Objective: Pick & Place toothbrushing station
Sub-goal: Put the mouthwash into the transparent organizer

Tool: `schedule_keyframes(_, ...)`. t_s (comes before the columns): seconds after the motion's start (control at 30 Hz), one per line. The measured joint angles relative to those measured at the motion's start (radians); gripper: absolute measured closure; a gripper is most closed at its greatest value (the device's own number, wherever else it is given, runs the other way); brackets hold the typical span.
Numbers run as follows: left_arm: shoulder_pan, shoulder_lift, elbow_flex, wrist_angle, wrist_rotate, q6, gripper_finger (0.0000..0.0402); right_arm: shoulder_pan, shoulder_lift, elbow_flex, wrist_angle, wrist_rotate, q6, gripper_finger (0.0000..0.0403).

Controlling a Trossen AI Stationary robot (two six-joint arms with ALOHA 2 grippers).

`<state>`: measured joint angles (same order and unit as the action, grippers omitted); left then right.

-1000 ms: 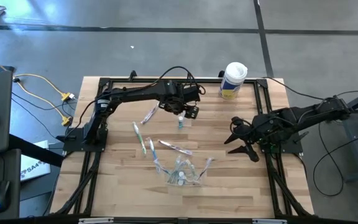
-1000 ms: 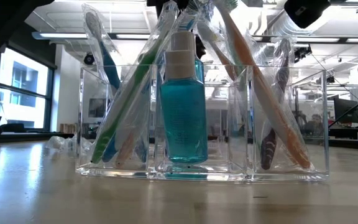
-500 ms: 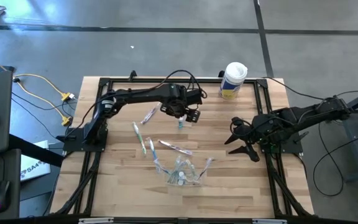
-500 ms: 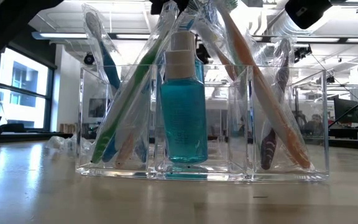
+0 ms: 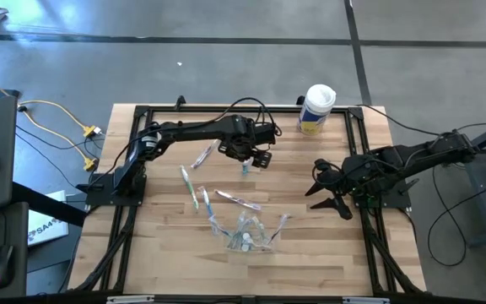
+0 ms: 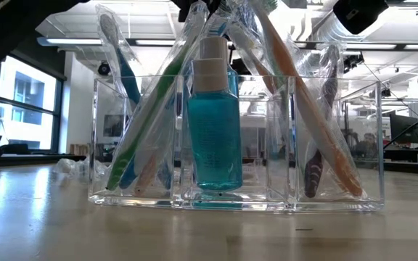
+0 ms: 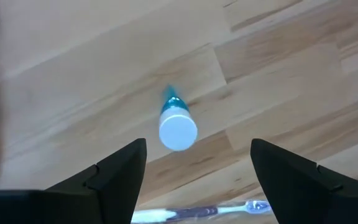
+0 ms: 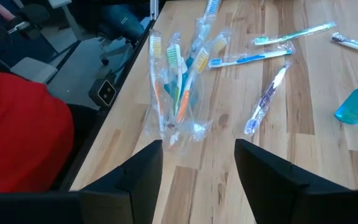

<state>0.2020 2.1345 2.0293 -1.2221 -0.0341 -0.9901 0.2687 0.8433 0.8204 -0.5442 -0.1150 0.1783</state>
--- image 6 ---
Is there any black background monitor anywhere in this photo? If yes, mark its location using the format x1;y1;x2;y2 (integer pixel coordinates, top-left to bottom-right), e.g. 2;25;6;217
389;114;418;145

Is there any large window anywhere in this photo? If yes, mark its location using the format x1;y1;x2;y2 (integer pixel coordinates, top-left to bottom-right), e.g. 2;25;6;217
0;59;65;153

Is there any person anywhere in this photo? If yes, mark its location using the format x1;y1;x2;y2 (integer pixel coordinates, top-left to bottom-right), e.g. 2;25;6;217
353;132;381;160

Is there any clear acrylic organizer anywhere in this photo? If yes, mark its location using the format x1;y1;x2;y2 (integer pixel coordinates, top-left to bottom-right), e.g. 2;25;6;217
87;74;385;213

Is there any blue toothbrush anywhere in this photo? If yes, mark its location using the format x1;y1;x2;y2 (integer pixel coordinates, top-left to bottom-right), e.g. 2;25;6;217
118;14;231;191
94;3;176;191
53;157;101;183

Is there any ceiling light strip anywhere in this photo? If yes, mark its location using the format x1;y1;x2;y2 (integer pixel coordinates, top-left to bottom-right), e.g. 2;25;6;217
36;36;181;47
295;41;418;51

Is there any purple toothbrush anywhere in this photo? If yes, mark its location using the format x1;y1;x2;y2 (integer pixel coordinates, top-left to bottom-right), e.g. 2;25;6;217
303;41;344;199

